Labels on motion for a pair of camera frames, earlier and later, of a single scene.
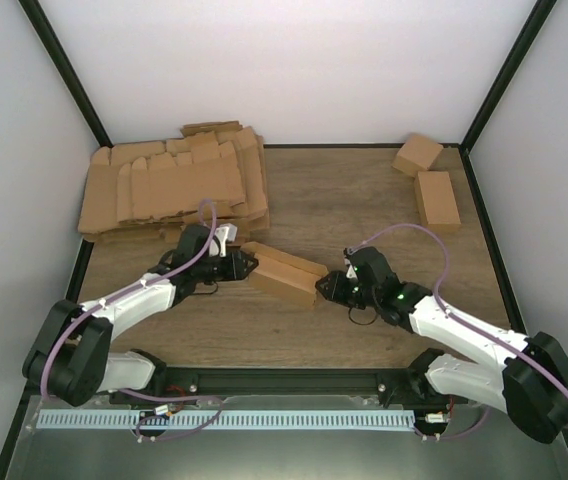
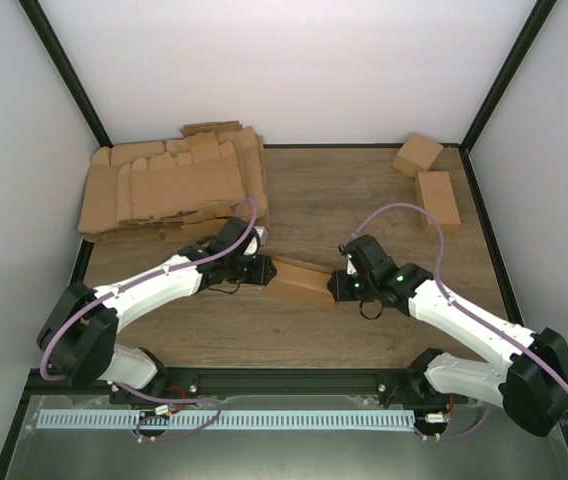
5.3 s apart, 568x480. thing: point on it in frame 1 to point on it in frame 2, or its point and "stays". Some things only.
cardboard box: [416, 154] stays
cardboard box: [436, 202] stays
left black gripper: [237, 265] to [261, 275]
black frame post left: [54, 42] stays
